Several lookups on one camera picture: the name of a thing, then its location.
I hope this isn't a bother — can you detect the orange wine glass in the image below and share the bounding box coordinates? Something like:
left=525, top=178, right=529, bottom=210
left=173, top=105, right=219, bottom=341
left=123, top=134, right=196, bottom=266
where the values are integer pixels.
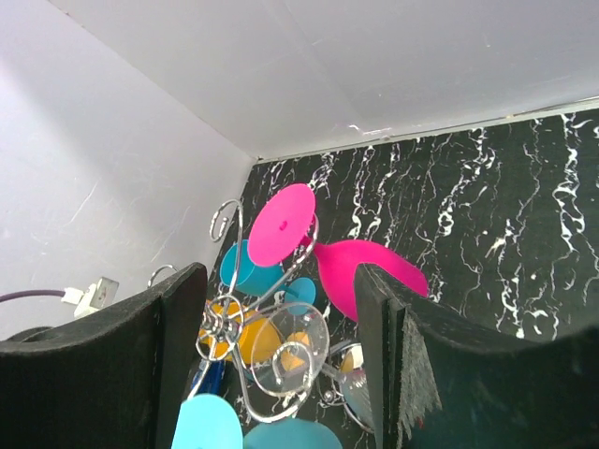
left=197, top=299, right=312, bottom=371

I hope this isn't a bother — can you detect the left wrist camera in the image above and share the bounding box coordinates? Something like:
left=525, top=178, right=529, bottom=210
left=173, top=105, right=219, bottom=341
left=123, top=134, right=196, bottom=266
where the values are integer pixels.
left=61, top=277, right=119, bottom=319

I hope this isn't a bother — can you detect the blue carabiner clip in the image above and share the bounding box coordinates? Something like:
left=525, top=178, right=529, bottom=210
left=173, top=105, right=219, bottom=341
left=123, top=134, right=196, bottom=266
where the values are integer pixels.
left=186, top=359, right=226, bottom=399

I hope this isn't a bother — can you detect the clear wine glass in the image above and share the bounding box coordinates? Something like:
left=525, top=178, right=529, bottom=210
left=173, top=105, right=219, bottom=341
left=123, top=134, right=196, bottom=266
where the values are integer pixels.
left=249, top=302, right=330, bottom=398

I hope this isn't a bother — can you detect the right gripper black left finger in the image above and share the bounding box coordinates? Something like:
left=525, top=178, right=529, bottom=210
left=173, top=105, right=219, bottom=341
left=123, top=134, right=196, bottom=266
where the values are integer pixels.
left=1, top=262, right=207, bottom=448

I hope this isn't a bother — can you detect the blue wine glass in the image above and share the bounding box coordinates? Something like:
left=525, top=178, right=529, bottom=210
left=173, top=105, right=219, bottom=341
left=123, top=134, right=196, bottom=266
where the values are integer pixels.
left=219, top=239, right=316, bottom=305
left=171, top=394, right=342, bottom=449

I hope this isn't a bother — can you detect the chrome wine glass rack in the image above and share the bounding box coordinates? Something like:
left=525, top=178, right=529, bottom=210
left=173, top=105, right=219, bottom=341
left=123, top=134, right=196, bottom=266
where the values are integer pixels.
left=147, top=198, right=375, bottom=434

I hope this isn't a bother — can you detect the magenta wine glass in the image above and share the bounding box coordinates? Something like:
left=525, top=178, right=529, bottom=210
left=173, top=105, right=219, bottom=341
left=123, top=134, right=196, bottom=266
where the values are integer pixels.
left=248, top=183, right=428, bottom=322

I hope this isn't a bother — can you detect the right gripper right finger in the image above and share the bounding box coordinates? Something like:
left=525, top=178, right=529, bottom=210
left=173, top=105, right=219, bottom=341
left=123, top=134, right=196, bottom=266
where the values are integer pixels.
left=354, top=264, right=598, bottom=448

